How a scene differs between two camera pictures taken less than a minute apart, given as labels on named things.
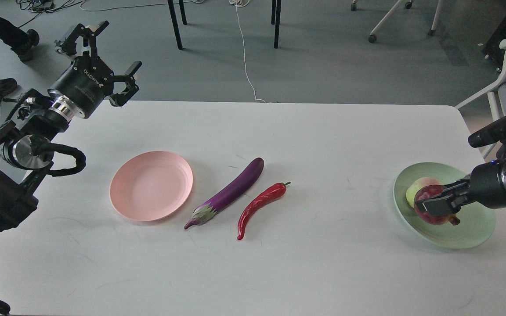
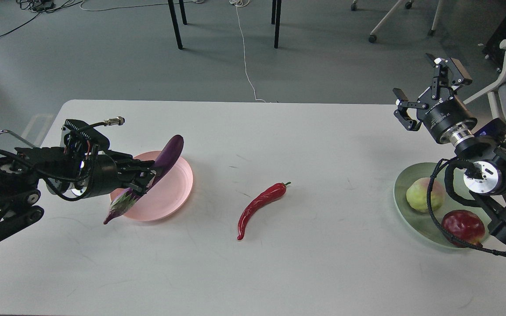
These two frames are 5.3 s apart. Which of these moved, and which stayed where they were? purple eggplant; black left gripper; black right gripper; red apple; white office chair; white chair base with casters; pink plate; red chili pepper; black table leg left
Moved: purple eggplant; black left gripper; red apple; black right gripper
Stayed: white office chair; black table leg left; white chair base with casters; red chili pepper; pink plate
